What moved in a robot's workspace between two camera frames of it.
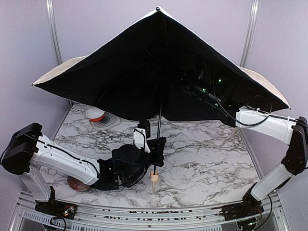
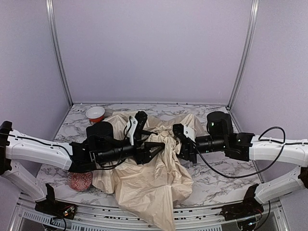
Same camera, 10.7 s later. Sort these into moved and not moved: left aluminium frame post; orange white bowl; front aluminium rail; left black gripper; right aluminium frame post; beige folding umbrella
Moved: left black gripper; beige folding umbrella
Not moved: right aluminium frame post; orange white bowl; front aluminium rail; left aluminium frame post
